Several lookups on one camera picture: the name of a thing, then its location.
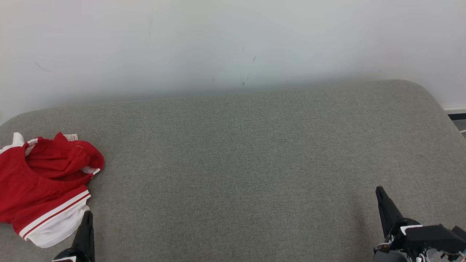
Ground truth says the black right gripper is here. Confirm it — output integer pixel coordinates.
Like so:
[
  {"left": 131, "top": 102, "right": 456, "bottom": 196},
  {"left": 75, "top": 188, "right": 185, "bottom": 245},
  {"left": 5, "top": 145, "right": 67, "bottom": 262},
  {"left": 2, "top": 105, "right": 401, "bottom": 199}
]
[{"left": 373, "top": 186, "right": 423, "bottom": 262}]

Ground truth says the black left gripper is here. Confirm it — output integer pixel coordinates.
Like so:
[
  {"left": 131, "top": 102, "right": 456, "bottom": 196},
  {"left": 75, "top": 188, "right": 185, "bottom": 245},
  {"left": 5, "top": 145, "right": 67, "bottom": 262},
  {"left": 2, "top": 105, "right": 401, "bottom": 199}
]
[{"left": 52, "top": 210, "right": 95, "bottom": 262}]

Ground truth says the red shirt with white sleeves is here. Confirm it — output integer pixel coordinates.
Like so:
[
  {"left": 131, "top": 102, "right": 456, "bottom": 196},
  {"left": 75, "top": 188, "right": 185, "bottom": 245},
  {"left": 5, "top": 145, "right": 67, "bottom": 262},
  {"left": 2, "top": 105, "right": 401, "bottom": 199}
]
[{"left": 0, "top": 132, "right": 91, "bottom": 249}]

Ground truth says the grey fabric sofa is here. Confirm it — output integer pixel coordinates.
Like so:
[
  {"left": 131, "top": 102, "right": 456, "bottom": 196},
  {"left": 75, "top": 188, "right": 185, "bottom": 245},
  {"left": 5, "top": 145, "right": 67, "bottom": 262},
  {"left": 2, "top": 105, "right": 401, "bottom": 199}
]
[{"left": 0, "top": 79, "right": 466, "bottom": 262}]

